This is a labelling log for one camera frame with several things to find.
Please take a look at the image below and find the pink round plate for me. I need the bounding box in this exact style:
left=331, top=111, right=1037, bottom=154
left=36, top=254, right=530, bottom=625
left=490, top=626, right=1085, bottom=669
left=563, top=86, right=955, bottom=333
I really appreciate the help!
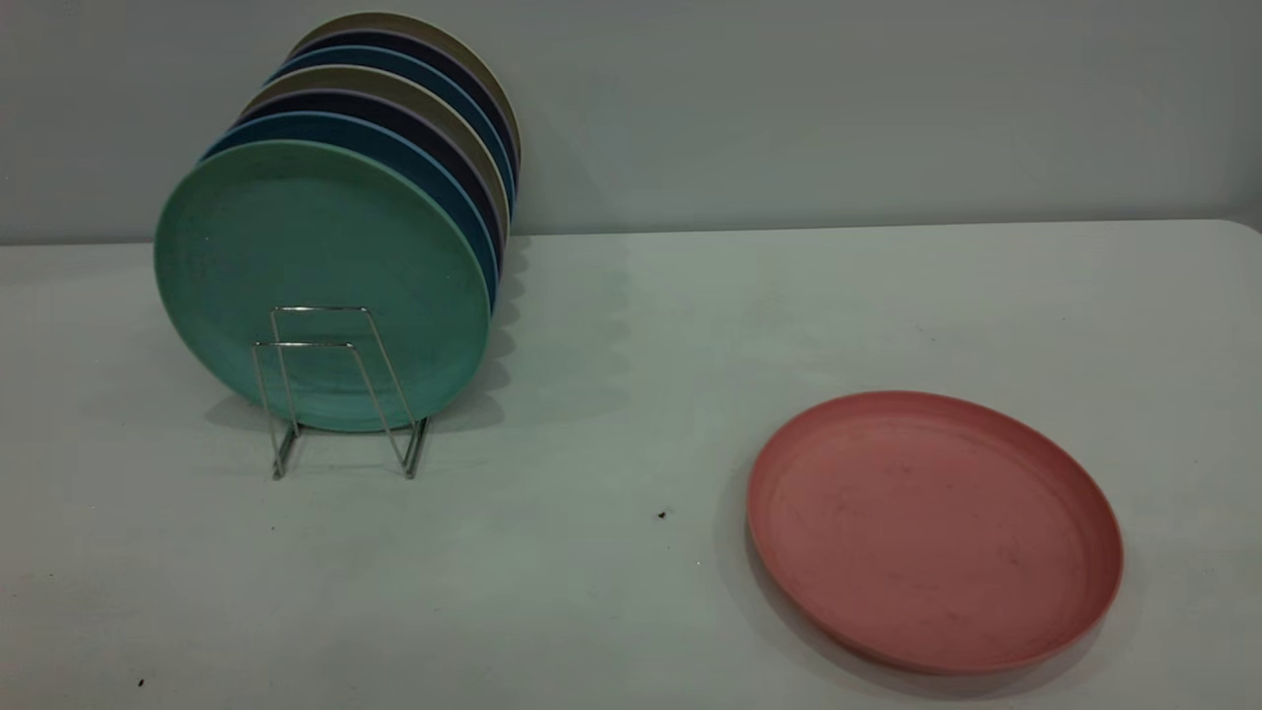
left=746, top=390, right=1125, bottom=676

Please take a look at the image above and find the blue round plate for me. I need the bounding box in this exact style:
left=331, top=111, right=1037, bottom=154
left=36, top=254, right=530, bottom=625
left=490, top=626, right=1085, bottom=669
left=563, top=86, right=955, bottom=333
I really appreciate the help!
left=268, top=45, right=518, bottom=213
left=201, top=110, right=501, bottom=315

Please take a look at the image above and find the dark purple round plate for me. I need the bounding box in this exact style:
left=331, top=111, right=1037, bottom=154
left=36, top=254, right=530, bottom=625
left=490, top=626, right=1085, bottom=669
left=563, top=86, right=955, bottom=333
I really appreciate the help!
left=237, top=89, right=507, bottom=277
left=292, top=29, right=521, bottom=188

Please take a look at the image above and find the green round plate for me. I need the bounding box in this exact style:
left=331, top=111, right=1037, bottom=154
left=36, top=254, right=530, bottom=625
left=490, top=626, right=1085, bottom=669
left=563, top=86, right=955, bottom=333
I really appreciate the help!
left=154, top=139, right=493, bottom=433

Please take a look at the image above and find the beige round plate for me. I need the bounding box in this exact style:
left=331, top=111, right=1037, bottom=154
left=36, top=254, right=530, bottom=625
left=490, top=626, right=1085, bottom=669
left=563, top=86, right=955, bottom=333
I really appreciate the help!
left=288, top=11, right=523, bottom=169
left=242, top=65, right=513, bottom=248

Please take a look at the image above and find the metal wire plate rack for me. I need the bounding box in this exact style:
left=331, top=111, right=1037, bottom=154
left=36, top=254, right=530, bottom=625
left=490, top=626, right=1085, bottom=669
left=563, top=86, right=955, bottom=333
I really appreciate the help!
left=251, top=306, right=431, bottom=482

